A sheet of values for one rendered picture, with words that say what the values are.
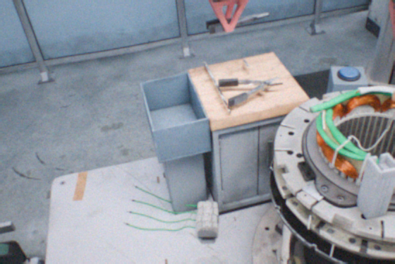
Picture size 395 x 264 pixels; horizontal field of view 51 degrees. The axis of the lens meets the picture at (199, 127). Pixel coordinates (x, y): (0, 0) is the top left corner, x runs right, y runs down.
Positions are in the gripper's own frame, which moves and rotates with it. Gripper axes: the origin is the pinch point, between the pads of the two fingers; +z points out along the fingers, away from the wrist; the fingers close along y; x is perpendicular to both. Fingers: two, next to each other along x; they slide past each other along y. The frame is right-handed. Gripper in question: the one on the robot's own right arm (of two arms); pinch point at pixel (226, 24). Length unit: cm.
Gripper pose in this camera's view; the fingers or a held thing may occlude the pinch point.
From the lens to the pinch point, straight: 82.8
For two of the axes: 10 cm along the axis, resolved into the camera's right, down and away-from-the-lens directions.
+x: 9.6, -2.2, 1.5
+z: 0.7, 7.5, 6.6
